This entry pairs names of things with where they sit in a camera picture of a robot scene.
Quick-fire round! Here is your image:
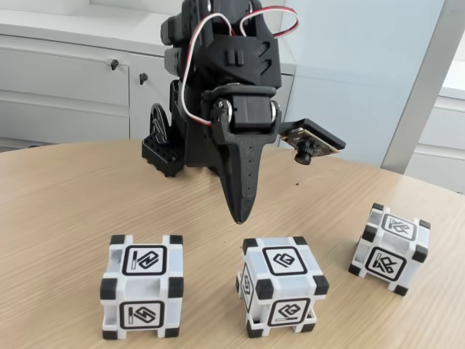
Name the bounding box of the white cube zigzag symbol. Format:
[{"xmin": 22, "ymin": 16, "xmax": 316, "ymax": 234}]
[{"xmin": 100, "ymin": 233, "xmax": 185, "ymax": 341}]

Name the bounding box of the small white cabinet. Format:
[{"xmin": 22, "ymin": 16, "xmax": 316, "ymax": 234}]
[{"xmin": 412, "ymin": 85, "xmax": 465, "ymax": 193}]

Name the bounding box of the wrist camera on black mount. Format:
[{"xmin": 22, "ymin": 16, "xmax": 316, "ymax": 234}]
[{"xmin": 278, "ymin": 118, "xmax": 346, "ymax": 164}]

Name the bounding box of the white cube crossed lines symbol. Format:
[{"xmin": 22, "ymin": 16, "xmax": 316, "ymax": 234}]
[{"xmin": 348, "ymin": 202, "xmax": 432, "ymax": 296}]

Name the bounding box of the grey metal post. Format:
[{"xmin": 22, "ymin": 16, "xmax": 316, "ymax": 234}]
[{"xmin": 379, "ymin": 0, "xmax": 465, "ymax": 177}]

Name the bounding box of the long white cabinet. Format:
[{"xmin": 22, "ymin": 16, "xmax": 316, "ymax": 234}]
[{"xmin": 0, "ymin": 0, "xmax": 297, "ymax": 150}]

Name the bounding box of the black round clamp knob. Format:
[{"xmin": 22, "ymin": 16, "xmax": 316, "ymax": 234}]
[{"xmin": 149, "ymin": 103, "xmax": 171, "ymax": 147}]

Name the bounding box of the white cube hexagon spiral symbol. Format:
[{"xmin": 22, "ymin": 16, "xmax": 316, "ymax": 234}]
[{"xmin": 235, "ymin": 236, "xmax": 331, "ymax": 336}]

